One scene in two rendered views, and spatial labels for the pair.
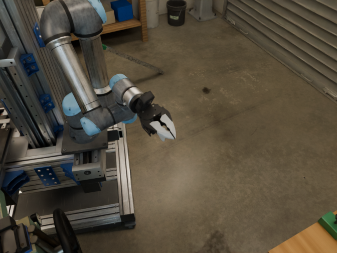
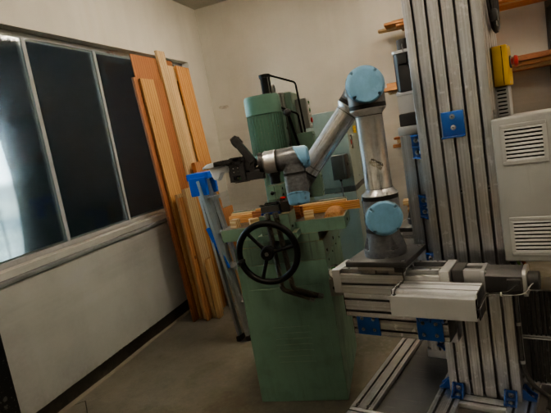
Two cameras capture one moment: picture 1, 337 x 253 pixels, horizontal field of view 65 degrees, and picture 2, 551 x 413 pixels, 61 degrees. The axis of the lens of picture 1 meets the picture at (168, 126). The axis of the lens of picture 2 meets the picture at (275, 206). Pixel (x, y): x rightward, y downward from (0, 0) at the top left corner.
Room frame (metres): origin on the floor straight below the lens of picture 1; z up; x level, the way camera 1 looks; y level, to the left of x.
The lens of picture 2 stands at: (1.84, -0.99, 1.28)
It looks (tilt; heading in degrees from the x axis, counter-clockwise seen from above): 8 degrees down; 136
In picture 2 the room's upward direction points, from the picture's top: 10 degrees counter-clockwise
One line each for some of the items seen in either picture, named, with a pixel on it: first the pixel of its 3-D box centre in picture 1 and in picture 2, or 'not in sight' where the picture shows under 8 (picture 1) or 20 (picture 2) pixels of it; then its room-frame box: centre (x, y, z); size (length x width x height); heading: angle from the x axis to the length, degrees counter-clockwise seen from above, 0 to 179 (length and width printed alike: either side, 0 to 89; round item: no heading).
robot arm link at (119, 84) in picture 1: (124, 89); (293, 159); (0.77, 0.16, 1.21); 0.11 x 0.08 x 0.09; 36
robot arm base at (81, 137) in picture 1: (82, 126); (384, 239); (0.91, 0.43, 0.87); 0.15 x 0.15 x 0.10
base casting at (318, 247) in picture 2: not in sight; (291, 239); (0.12, 0.76, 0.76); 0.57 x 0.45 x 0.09; 121
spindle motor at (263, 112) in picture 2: not in sight; (266, 128); (0.18, 0.66, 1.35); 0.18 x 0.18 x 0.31
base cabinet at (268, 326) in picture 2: not in sight; (302, 310); (0.12, 0.76, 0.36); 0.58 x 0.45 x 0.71; 121
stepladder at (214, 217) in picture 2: not in sight; (224, 254); (-0.70, 0.93, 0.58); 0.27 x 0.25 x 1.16; 28
